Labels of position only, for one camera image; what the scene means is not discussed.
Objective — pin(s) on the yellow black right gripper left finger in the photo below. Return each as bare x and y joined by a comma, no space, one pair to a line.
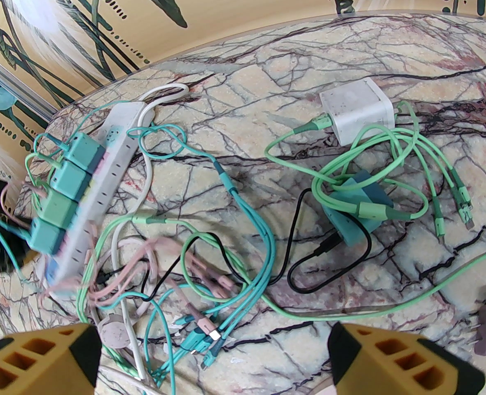
29,364

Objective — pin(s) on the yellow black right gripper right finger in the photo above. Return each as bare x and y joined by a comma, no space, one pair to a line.
391,364

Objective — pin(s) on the dark teal USB charger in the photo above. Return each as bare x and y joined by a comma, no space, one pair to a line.
346,231

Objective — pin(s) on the white power strip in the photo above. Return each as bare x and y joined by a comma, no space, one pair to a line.
115,167

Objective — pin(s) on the white cube USB charger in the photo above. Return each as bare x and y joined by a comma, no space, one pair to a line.
358,109

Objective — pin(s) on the mint green USB charger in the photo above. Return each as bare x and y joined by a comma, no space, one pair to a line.
61,208

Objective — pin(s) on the aluminium frame post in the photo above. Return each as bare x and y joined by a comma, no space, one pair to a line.
16,87

